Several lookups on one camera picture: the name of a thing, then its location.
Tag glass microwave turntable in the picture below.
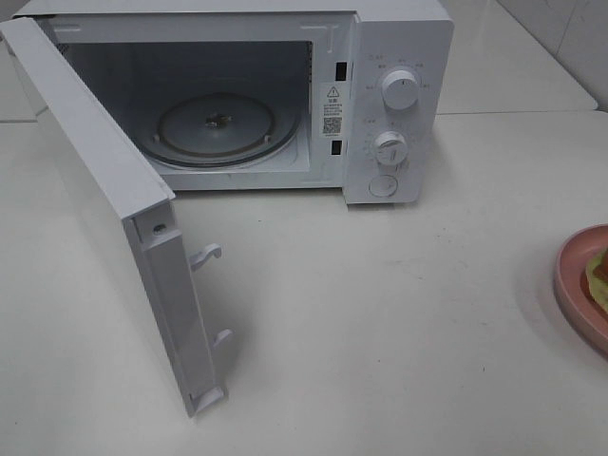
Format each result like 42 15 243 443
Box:
134 92 302 168

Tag pink round plate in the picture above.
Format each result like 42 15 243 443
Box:
553 224 607 358

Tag round white door button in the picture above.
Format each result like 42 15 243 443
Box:
369 175 399 198

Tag white microwave door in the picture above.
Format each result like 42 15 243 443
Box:
1 18 231 416

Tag white microwave oven body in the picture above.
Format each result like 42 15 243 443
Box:
10 1 454 204

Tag white bread sandwich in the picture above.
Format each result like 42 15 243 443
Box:
585 249 608 313

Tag white warning label sticker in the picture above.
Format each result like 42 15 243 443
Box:
319 82 349 138

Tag white microwave knob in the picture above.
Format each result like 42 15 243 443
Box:
373 130 409 166
381 68 419 110

